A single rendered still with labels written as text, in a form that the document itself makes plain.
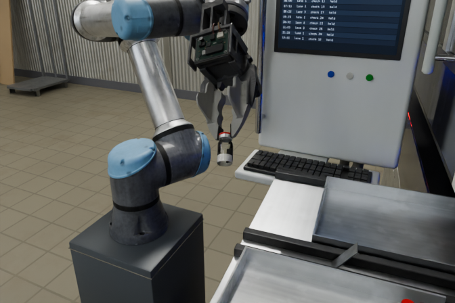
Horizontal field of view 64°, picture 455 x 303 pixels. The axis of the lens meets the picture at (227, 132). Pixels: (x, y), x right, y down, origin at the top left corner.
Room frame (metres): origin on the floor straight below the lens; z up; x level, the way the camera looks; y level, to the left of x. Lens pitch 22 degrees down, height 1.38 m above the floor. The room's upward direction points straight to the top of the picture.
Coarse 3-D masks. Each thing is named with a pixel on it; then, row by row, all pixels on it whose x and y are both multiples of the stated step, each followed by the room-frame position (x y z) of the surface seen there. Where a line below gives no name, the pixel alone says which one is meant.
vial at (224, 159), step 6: (222, 138) 0.48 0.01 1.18; (228, 138) 0.48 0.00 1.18; (222, 144) 0.47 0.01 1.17; (228, 144) 0.47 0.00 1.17; (222, 150) 0.46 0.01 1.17; (228, 150) 0.46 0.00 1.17; (222, 156) 0.45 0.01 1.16; (228, 156) 0.45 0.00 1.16; (222, 162) 0.45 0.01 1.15; (228, 162) 0.45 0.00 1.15
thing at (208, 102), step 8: (208, 88) 0.53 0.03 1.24; (200, 96) 0.50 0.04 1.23; (208, 96) 0.52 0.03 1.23; (216, 96) 0.54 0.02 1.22; (224, 96) 0.55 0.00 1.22; (200, 104) 0.50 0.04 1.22; (208, 104) 0.51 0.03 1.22; (216, 104) 0.53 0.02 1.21; (224, 104) 0.54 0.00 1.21; (208, 112) 0.51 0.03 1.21; (216, 112) 0.52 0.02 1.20; (208, 120) 0.50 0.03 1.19; (216, 120) 0.51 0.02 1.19; (216, 128) 0.50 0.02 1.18; (216, 136) 0.49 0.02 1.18
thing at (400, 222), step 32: (352, 192) 0.81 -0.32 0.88; (384, 192) 0.79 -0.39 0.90; (416, 192) 0.76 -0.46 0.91; (320, 224) 0.68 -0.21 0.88; (352, 224) 0.68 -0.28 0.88; (384, 224) 0.68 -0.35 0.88; (416, 224) 0.68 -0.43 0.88; (448, 224) 0.68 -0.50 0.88; (384, 256) 0.55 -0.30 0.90; (416, 256) 0.53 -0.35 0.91; (448, 256) 0.57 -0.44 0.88
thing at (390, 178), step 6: (384, 168) 2.03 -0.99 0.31; (390, 168) 1.73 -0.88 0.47; (396, 168) 1.51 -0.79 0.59; (384, 174) 1.97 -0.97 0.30; (390, 174) 1.68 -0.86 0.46; (396, 174) 1.47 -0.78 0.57; (384, 180) 1.92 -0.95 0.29; (390, 180) 1.64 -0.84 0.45; (396, 180) 1.44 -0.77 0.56; (390, 186) 1.60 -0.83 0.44; (396, 186) 1.41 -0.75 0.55
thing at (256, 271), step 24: (240, 264) 0.53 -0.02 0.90; (264, 264) 0.54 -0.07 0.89; (288, 264) 0.53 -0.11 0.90; (312, 264) 0.51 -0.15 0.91; (240, 288) 0.49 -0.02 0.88; (264, 288) 0.49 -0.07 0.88; (288, 288) 0.49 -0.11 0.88; (312, 288) 0.49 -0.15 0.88; (336, 288) 0.49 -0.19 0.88; (360, 288) 0.48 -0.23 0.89; (384, 288) 0.47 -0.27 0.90; (408, 288) 0.46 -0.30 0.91
